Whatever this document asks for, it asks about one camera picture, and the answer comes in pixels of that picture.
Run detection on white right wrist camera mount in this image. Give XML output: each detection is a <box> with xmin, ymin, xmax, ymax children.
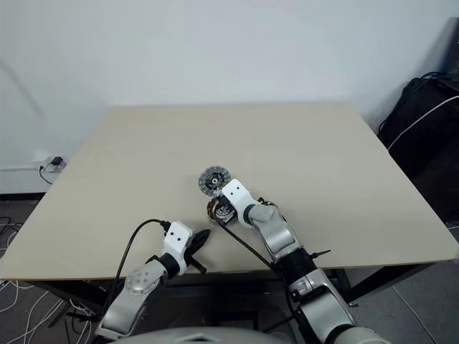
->
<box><xmin>221</xmin><ymin>178</ymin><xmax>261</xmax><ymax>229</ymax></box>

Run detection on white cable on bag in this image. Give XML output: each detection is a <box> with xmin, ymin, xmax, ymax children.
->
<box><xmin>388</xmin><ymin>94</ymin><xmax>459</xmax><ymax>148</ymax></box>

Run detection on beige table with black frame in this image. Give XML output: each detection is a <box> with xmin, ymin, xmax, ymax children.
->
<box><xmin>0</xmin><ymin>102</ymin><xmax>459</xmax><ymax>313</ymax></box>

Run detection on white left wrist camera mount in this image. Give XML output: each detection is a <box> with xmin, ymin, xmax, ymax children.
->
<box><xmin>163</xmin><ymin>221</ymin><xmax>193</xmax><ymax>275</ymax></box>

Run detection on grey robot torso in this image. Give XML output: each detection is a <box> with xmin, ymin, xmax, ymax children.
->
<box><xmin>128</xmin><ymin>323</ymin><xmax>331</xmax><ymax>344</ymax></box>

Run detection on white wall power outlet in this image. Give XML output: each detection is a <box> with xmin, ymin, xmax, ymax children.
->
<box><xmin>33</xmin><ymin>153</ymin><xmax>67</xmax><ymax>173</ymax></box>

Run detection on grey spoked rotor disc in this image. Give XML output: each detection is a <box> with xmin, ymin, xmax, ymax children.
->
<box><xmin>197</xmin><ymin>165</ymin><xmax>226</xmax><ymax>196</ymax></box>

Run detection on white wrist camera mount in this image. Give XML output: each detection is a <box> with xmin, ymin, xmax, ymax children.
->
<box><xmin>221</xmin><ymin>178</ymin><xmax>261</xmax><ymax>229</ymax></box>
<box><xmin>163</xmin><ymin>221</ymin><xmax>193</xmax><ymax>275</ymax></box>

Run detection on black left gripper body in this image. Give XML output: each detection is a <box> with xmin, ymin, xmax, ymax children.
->
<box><xmin>183</xmin><ymin>233</ymin><xmax>208</xmax><ymax>275</ymax></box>

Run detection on motor housing with copper windings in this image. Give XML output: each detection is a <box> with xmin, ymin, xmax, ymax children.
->
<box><xmin>205</xmin><ymin>199</ymin><xmax>230</xmax><ymax>226</ymax></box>

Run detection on black stand legs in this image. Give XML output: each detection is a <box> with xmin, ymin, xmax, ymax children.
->
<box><xmin>63</xmin><ymin>302</ymin><xmax>103</xmax><ymax>325</ymax></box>

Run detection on black fabric bag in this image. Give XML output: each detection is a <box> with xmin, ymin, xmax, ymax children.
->
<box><xmin>377</xmin><ymin>71</ymin><xmax>459</xmax><ymax>224</ymax></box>

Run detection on white wall cable duct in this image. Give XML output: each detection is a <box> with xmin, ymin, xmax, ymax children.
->
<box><xmin>0</xmin><ymin>165</ymin><xmax>47</xmax><ymax>173</ymax></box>

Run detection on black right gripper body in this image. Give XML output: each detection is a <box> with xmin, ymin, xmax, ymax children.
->
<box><xmin>217</xmin><ymin>201</ymin><xmax>238</xmax><ymax>226</ymax></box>

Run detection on white floor cable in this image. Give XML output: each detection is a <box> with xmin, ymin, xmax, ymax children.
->
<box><xmin>0</xmin><ymin>279</ymin><xmax>98</xmax><ymax>344</ymax></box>
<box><xmin>0</xmin><ymin>214</ymin><xmax>23</xmax><ymax>259</ymax></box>

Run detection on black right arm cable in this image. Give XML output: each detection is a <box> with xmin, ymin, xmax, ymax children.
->
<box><xmin>219</xmin><ymin>220</ymin><xmax>306</xmax><ymax>328</ymax></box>

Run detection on black plug cable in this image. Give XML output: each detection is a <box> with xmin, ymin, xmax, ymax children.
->
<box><xmin>39</xmin><ymin>163</ymin><xmax>55</xmax><ymax>185</ymax></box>

